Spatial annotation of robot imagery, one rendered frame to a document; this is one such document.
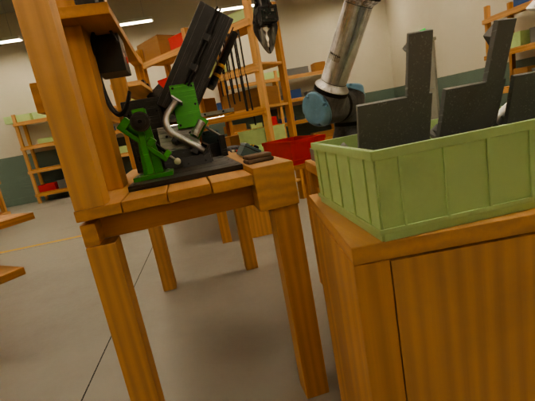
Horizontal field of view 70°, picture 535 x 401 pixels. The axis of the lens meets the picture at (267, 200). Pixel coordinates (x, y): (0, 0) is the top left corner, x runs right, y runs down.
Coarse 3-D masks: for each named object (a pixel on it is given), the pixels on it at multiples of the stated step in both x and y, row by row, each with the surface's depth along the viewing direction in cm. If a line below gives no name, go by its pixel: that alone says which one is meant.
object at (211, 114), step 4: (228, 108) 191; (232, 108) 192; (208, 112) 190; (212, 112) 190; (216, 112) 190; (220, 112) 191; (224, 112) 191; (228, 112) 192; (232, 112) 192; (204, 116) 190; (208, 116) 190; (212, 116) 190; (216, 116) 191; (220, 116) 200; (172, 120) 186; (176, 120) 187; (172, 124) 187; (176, 124) 195
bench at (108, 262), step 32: (128, 192) 137; (160, 192) 122; (192, 192) 120; (224, 192) 131; (96, 224) 118; (128, 224) 126; (160, 224) 128; (288, 224) 130; (96, 256) 118; (160, 256) 262; (288, 256) 131; (128, 288) 122; (288, 288) 134; (128, 320) 123; (128, 352) 125; (320, 352) 141; (128, 384) 127; (160, 384) 138; (320, 384) 143
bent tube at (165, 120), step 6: (174, 102) 172; (180, 102) 172; (168, 108) 171; (174, 108) 173; (168, 114) 171; (162, 120) 171; (168, 120) 171; (168, 126) 171; (168, 132) 171; (174, 132) 171; (180, 138) 171; (186, 138) 172; (186, 144) 172; (192, 144) 172; (198, 144) 172; (204, 150) 172
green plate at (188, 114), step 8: (176, 88) 176; (184, 88) 177; (192, 88) 177; (176, 96) 176; (184, 96) 176; (192, 96) 177; (184, 104) 176; (192, 104) 177; (176, 112) 175; (184, 112) 176; (192, 112) 176; (200, 112) 177; (184, 120) 175; (192, 120) 176; (184, 128) 175
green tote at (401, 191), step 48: (336, 144) 106; (432, 144) 67; (480, 144) 69; (528, 144) 70; (336, 192) 92; (384, 192) 68; (432, 192) 69; (480, 192) 71; (528, 192) 72; (384, 240) 70
